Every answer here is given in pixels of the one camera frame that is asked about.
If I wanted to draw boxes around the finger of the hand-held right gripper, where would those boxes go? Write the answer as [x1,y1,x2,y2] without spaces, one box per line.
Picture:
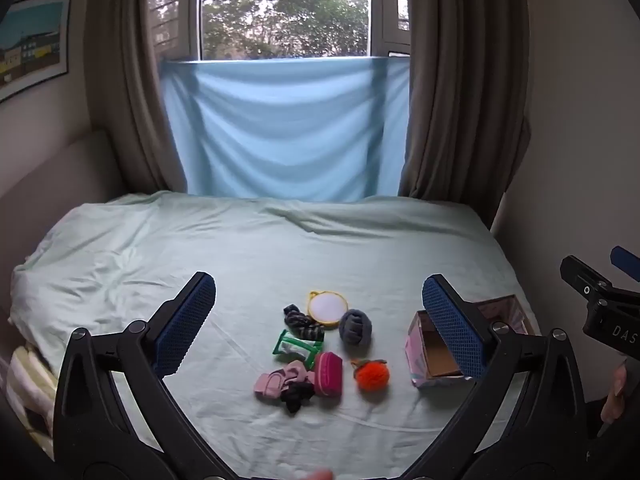
[609,245,640,282]
[559,255,614,307]

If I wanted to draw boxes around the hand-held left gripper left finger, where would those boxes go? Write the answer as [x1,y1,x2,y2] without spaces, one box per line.
[52,271,236,480]

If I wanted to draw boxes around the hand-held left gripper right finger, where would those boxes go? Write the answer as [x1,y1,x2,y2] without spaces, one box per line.
[415,274,588,471]

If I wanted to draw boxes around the printed cardboard box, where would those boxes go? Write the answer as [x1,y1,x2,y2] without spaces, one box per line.
[404,293,535,391]

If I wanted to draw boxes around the orange pompom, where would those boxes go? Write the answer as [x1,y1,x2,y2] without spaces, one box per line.
[351,358,390,395]

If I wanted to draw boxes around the grey knotted ball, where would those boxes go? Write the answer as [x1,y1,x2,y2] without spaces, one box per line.
[338,308,374,349]

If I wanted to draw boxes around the green tissue packet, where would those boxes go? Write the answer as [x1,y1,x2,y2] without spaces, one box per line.
[272,329,324,364]

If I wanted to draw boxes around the black printed satin cloth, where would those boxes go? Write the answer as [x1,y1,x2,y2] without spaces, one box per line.
[283,304,326,344]

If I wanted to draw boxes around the yellow-rimmed white mesh pad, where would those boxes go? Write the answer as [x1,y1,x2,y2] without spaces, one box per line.
[306,290,347,331]

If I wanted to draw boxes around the black scrunchie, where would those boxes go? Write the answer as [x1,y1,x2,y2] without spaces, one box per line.
[279,383,316,414]

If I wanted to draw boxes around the pink zip pouch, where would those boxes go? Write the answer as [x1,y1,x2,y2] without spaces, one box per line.
[313,352,344,397]

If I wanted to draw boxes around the person's right hand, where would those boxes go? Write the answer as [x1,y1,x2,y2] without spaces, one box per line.
[600,361,629,424]

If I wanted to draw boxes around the striped blanket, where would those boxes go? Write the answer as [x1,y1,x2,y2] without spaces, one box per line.
[4,342,62,461]

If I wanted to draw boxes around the light blue hanging cloth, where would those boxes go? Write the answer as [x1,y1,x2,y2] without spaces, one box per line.
[158,55,412,204]

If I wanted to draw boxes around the brown curtain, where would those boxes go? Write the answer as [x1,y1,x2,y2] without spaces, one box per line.
[84,0,202,196]
[397,0,532,202]

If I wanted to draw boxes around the window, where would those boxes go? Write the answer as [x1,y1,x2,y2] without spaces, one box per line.
[144,0,414,62]

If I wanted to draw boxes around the wall poster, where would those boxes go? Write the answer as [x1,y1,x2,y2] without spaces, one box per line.
[0,0,74,104]

